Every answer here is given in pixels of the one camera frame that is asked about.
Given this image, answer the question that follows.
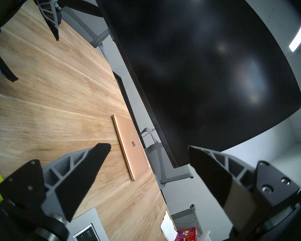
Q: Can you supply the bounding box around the grey mesh office chair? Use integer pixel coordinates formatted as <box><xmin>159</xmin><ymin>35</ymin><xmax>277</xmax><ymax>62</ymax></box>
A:
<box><xmin>61</xmin><ymin>0</ymin><xmax>114</xmax><ymax>49</ymax></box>
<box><xmin>140</xmin><ymin>128</ymin><xmax>194</xmax><ymax>191</ymax></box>
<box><xmin>171</xmin><ymin>204</ymin><xmax>203</xmax><ymax>237</ymax></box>

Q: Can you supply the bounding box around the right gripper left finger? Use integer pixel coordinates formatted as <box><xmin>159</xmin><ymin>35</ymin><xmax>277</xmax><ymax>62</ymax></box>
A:
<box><xmin>0</xmin><ymin>143</ymin><xmax>112</xmax><ymax>226</ymax></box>

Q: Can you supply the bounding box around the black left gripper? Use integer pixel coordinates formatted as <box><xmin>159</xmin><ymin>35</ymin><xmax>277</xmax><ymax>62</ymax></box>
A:
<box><xmin>0</xmin><ymin>0</ymin><xmax>62</xmax><ymax>82</ymax></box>

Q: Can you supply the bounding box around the rose gold closed laptop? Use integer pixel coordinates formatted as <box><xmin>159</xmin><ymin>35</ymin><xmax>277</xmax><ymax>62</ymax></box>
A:
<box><xmin>112</xmin><ymin>114</ymin><xmax>150</xmax><ymax>181</ymax></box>

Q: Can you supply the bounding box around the white paper napkin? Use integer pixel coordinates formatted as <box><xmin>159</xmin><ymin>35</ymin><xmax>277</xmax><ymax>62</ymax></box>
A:
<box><xmin>161</xmin><ymin>211</ymin><xmax>178</xmax><ymax>241</ymax></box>

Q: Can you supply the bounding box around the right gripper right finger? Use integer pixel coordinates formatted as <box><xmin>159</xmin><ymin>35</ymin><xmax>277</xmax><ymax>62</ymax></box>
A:
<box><xmin>188</xmin><ymin>146</ymin><xmax>300</xmax><ymax>239</ymax></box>

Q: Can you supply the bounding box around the curved black ultrawide monitor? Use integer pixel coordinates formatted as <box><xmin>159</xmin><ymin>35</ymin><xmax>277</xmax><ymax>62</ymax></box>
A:
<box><xmin>92</xmin><ymin>0</ymin><xmax>301</xmax><ymax>168</ymax></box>

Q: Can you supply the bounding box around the silver table power outlet panel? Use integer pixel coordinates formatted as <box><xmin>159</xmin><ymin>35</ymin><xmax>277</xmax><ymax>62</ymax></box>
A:
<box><xmin>65</xmin><ymin>208</ymin><xmax>109</xmax><ymax>241</ymax></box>

